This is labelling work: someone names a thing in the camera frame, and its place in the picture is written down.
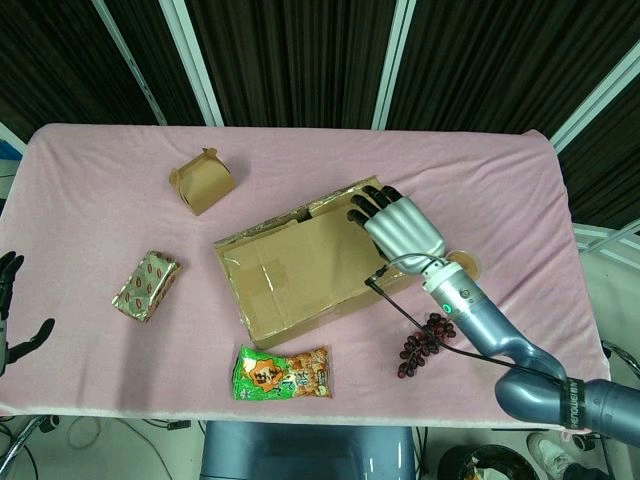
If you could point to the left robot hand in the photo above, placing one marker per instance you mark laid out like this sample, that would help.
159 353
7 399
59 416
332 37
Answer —
5 320

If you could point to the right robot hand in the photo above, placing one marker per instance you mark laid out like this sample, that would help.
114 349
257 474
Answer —
405 230

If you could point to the large cardboard shipping box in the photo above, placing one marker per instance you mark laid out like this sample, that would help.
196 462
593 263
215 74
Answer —
280 280

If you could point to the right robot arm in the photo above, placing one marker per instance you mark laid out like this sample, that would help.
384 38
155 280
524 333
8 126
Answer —
500 335

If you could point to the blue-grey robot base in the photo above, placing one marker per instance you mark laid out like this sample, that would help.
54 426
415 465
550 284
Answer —
300 450

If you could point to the clear jar orange contents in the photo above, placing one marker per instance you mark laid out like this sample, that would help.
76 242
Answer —
470 262

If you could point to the dark red grape bunch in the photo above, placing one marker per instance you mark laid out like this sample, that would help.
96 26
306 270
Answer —
417 350

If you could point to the chrome table leg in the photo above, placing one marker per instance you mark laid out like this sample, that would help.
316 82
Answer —
20 445

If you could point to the gold foil snack packet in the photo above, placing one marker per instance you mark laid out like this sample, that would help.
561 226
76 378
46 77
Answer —
147 287

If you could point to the pink table cloth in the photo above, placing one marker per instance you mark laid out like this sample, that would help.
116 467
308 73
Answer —
100 200

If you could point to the green snack bag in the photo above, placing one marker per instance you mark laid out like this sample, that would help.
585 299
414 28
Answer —
280 375

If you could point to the black power adapter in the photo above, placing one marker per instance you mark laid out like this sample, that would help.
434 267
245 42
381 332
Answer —
178 425

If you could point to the small kraft gable box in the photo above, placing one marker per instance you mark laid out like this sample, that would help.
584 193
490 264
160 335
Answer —
205 182

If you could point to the black waste bin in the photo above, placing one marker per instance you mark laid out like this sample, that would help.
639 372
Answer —
480 465

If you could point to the white sneaker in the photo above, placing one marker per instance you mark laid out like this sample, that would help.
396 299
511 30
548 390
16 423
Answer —
550 452

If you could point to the white frame post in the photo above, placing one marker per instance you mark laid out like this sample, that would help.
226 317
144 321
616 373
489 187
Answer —
595 102
392 60
192 60
129 60

